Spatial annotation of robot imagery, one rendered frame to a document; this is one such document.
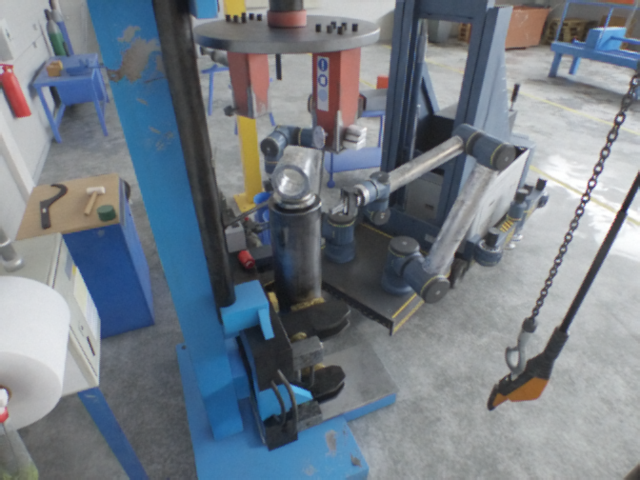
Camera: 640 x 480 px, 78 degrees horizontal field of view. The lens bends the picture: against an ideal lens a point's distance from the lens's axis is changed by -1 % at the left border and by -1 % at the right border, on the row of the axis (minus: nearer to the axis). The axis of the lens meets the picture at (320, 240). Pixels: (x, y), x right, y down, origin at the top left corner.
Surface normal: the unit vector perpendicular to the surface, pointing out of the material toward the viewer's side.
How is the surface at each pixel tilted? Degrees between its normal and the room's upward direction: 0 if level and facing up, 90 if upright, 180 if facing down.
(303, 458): 0
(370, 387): 0
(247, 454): 0
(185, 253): 90
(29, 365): 90
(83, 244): 90
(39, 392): 90
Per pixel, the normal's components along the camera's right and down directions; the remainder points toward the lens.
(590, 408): 0.00, -0.81
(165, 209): 0.39, 0.54
